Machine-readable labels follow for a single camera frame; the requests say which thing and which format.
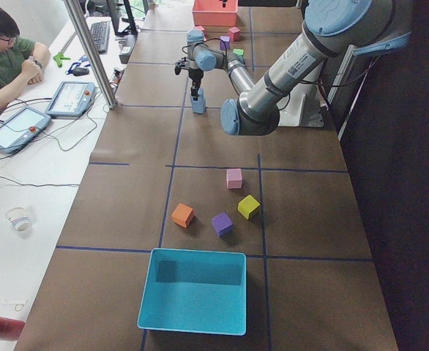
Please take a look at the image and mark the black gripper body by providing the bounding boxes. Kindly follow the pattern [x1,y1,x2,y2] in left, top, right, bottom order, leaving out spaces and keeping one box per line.
[188,69,204,88]

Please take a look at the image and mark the light blue foam block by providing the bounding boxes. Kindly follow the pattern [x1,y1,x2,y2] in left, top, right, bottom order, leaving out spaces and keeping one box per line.
[191,99,206,114]
[190,88,205,105]

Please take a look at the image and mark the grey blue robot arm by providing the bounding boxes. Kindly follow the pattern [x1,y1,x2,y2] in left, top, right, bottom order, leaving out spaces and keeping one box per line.
[174,1,414,136]

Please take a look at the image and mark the far purple foam block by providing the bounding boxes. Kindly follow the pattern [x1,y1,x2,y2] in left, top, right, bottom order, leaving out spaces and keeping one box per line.
[219,36,231,51]

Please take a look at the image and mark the purple foam block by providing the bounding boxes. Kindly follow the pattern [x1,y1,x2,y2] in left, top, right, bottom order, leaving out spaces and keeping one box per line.
[219,36,231,51]
[212,212,234,237]

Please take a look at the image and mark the far green foam block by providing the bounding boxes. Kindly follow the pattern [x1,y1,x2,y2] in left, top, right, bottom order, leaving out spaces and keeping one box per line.
[233,49,244,57]

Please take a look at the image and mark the red plastic bin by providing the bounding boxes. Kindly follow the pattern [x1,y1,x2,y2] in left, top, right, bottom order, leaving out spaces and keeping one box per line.
[192,0,238,27]

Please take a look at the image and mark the computer monitor stand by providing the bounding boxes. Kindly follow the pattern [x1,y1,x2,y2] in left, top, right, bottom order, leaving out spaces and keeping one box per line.
[106,0,138,37]

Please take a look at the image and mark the near pink foam block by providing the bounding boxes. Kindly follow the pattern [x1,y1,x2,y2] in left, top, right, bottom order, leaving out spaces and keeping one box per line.
[226,168,243,189]

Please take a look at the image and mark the black keyboard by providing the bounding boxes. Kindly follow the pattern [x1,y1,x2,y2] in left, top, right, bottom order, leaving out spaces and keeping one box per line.
[89,21,110,54]

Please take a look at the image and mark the black computer mouse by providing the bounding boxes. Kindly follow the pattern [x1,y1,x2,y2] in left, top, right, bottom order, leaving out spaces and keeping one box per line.
[72,67,89,77]

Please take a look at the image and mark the far teach pendant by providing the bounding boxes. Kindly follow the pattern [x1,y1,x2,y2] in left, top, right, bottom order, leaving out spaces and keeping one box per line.
[45,81,96,119]

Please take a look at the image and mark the teach pendant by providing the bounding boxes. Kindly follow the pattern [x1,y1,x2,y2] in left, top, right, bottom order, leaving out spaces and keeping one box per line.
[45,81,96,119]
[0,107,51,154]

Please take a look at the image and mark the near orange foam block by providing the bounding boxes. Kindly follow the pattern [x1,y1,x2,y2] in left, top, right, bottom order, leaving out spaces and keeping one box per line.
[171,203,195,228]

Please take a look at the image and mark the near yellow foam block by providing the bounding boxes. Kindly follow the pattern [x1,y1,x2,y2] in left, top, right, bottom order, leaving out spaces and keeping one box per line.
[237,195,261,220]

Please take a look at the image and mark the near purple foam block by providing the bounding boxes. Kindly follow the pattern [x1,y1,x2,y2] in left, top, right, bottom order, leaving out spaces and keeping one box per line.
[212,212,234,237]

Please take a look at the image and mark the green plastic tool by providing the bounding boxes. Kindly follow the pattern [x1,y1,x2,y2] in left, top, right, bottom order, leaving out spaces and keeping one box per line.
[53,52,70,68]

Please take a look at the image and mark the near teach pendant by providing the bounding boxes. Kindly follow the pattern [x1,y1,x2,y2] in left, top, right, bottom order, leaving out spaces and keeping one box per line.
[0,107,51,154]

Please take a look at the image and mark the seated person green shirt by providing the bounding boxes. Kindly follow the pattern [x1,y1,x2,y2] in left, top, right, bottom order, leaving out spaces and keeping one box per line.
[0,7,51,115]

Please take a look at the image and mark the blue plastic bin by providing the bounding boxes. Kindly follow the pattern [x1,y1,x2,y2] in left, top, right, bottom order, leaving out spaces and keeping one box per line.
[137,248,247,336]

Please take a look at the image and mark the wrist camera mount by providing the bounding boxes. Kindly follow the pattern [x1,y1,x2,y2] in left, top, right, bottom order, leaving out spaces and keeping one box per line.
[174,57,190,75]

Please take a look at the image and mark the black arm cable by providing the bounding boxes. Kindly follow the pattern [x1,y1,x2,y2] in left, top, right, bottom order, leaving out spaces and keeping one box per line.
[182,37,237,64]

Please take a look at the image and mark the aluminium frame post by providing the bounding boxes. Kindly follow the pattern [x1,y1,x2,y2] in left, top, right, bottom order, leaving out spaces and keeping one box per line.
[64,0,118,110]

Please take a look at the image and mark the white mounting post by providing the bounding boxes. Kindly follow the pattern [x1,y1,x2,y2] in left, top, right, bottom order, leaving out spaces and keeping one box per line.
[277,84,324,128]

